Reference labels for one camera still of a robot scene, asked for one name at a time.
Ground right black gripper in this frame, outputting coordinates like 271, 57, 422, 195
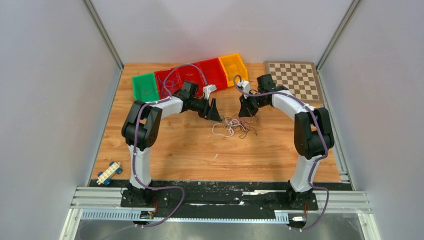
238, 91, 268, 118

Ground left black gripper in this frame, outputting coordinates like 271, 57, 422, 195
190, 97, 223, 124

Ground bundle of wires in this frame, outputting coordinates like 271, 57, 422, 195
211, 114, 259, 140

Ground yellow wire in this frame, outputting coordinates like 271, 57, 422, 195
226, 62, 245, 82

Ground pink wire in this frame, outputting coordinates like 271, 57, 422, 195
137, 86, 153, 99

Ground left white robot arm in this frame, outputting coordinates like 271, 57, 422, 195
121, 81, 222, 207

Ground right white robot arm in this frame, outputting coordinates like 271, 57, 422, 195
233, 74, 335, 209

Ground right red plastic bin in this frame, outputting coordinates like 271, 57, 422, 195
196, 57, 228, 90

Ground red plastic bin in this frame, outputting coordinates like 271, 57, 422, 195
196, 57, 228, 90
175, 63, 205, 97
154, 68, 183, 99

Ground yellow plastic bin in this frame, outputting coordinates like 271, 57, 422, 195
218, 53, 249, 88

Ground middle red plastic bin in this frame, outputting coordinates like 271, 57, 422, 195
175, 63, 205, 97

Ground left red plastic bin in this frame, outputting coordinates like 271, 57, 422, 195
154, 68, 183, 99

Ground wooden chessboard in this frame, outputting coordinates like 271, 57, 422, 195
264, 60, 324, 105

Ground green plastic bin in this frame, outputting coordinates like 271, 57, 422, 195
132, 72, 160, 102

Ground white blue toy car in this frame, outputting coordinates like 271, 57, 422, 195
96, 161, 123, 186

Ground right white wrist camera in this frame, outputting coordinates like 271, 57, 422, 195
237, 80, 251, 99

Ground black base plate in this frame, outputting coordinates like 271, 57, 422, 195
87, 178, 354, 220

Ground aluminium frame rail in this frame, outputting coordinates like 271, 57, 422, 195
60, 187, 380, 240

